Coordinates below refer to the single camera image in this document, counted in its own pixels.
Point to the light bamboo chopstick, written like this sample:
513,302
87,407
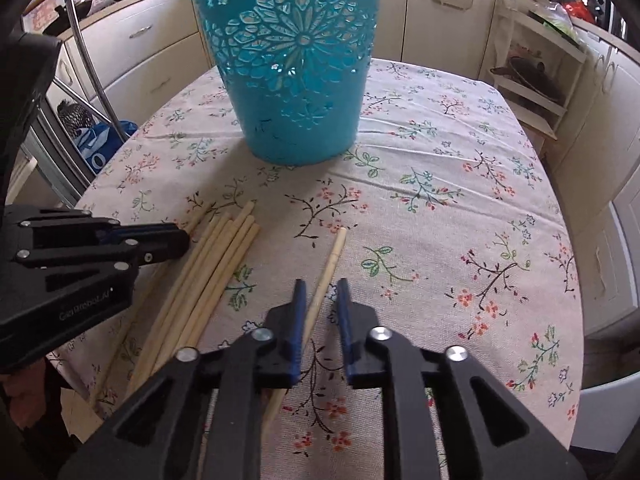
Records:
332,260

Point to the blue white bag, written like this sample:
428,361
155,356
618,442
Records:
95,149

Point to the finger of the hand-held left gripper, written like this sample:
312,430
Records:
60,221
160,250

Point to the dark blue cloth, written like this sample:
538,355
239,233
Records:
129,129

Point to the cream drawer cabinet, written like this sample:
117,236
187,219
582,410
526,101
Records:
150,60

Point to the dark pan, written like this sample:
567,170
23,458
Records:
530,77

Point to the white panelled cabinet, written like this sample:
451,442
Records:
600,125

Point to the white step stool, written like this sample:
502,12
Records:
570,85

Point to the clear green plastic bag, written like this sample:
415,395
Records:
555,22

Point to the teal plastic cutout basket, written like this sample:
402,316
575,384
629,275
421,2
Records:
300,110

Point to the red plastic bag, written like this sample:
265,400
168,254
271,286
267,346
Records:
577,11

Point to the cream door cabinets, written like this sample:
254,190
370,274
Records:
415,10

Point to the floral tablecloth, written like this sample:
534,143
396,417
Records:
425,210

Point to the chrome chair frame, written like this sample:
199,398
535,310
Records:
100,90

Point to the pile of wooden chopsticks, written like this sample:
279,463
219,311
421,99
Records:
215,270

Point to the black toaster oven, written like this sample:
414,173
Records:
607,10

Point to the black frying pan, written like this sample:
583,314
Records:
75,11

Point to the dark patterned cloth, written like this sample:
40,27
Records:
75,117

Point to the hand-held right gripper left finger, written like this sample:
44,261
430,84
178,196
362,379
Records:
299,320

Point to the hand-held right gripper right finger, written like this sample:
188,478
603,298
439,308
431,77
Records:
345,325

